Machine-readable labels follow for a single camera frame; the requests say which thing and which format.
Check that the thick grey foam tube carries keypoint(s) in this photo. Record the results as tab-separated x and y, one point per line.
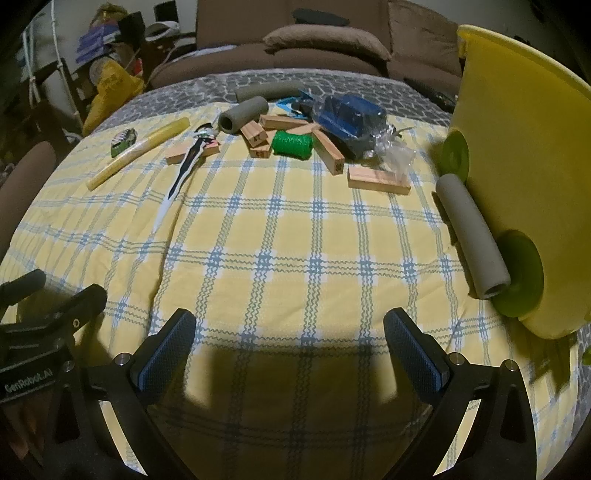
244	113

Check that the black flat pad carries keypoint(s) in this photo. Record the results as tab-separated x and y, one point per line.
321	18

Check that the yellow plaid tablecloth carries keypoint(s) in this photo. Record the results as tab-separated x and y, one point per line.
277	258

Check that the black white toy sword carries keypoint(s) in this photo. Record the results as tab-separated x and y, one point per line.
189	161

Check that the blue plastic triangle ruler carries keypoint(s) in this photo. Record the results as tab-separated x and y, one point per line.
288	105

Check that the long grey foam tube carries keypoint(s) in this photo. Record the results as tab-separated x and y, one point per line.
466	230

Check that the yellow plastic tube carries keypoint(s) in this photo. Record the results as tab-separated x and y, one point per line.
138	150

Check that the yellow bag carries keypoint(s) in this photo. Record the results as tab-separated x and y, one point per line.
111	87

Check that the thin grey foam tube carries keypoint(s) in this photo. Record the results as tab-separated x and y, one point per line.
268	91

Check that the brown sofa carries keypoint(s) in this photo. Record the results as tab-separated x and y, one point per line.
323	18

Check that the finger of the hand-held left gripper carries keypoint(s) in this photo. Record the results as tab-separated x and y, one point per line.
78	309
23	284

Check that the tan back cushion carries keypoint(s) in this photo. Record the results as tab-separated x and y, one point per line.
425	32

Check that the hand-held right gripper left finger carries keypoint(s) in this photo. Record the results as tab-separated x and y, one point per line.
171	344

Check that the blue toy car in bag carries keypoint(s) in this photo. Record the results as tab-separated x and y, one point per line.
351	115

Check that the pile of wooden blocks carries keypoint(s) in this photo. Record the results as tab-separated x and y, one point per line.
256	134

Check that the round tape measure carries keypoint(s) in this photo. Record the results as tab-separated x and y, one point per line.
123	141

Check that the brown chair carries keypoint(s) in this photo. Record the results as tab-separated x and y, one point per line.
25	184

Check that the yellow plastic basin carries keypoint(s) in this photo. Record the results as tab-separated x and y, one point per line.
521	152

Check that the long wooden block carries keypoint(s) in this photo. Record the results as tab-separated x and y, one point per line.
378	181

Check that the white metal rack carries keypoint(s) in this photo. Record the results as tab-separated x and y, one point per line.
57	46

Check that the stack of blue boxes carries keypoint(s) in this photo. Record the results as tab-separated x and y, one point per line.
97	44

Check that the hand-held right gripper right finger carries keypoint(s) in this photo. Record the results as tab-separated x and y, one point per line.
415	353

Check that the grey mosaic desktop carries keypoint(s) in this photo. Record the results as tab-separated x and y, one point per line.
194	90

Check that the white cap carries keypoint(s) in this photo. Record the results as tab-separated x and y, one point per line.
161	28

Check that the tan pillow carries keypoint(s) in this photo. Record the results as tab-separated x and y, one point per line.
323	44

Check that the green twine spool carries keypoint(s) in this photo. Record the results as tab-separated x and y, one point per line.
291	144

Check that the black speaker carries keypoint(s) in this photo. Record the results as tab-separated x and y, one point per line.
165	11

